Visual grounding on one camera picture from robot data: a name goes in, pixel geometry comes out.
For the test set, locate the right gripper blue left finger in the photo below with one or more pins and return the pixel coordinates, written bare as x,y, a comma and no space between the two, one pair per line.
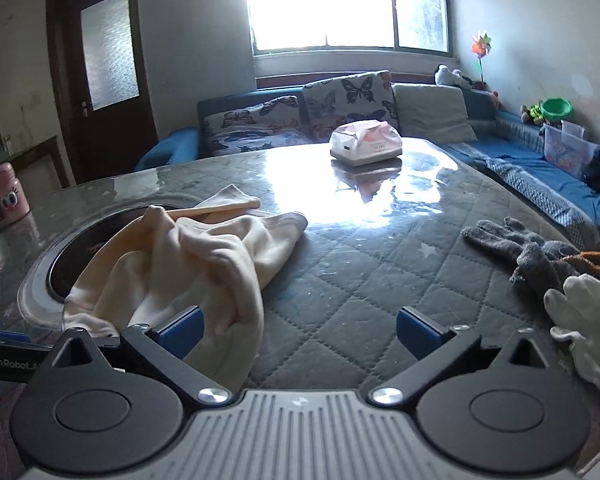
159,352

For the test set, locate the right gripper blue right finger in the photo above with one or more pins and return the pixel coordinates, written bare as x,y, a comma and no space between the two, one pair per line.
440,352

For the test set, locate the cream white shirt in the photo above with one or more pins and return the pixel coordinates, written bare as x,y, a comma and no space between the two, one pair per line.
217,256

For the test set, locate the black round induction cooker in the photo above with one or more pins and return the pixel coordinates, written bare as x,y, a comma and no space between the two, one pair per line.
43,291

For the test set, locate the grey knit glove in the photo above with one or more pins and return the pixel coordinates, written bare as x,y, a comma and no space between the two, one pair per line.
540,264

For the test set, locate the white cotton glove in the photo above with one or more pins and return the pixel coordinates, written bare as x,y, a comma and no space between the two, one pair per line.
575,312

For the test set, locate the pink cartoon thermos bottle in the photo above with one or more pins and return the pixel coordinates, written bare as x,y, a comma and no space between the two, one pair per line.
13,201

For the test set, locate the orange hair band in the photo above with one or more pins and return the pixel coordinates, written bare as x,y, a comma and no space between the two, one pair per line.
585,263

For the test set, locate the pink white tissue box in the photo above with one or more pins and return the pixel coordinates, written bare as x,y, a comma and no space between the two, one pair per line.
365,142

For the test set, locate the blue sofa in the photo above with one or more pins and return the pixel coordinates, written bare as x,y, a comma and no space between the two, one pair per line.
506,150

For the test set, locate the plain beige cushion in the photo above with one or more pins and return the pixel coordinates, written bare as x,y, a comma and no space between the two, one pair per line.
434,113

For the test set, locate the clear plastic storage box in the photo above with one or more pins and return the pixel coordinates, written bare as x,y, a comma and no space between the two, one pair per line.
567,152

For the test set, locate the left butterfly print cushion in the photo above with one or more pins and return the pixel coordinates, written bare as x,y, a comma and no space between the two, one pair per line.
272,124

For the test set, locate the butterfly print cushion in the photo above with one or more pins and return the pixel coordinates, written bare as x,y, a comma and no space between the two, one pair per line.
337,101
272,124

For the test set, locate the right butterfly print cushion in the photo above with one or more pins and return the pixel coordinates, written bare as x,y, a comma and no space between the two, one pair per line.
337,101

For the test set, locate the green plastic bowl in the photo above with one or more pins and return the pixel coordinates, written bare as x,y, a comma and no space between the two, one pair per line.
556,109

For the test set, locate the black white plush toy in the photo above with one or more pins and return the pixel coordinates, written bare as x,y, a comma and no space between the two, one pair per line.
444,76

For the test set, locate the colourful pinwheel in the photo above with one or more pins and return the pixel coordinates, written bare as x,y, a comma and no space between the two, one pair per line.
481,47

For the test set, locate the dark wooden glass door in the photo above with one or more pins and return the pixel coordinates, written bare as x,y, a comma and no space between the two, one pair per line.
100,85

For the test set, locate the window with frame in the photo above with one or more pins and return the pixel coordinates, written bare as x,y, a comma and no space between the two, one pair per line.
299,25

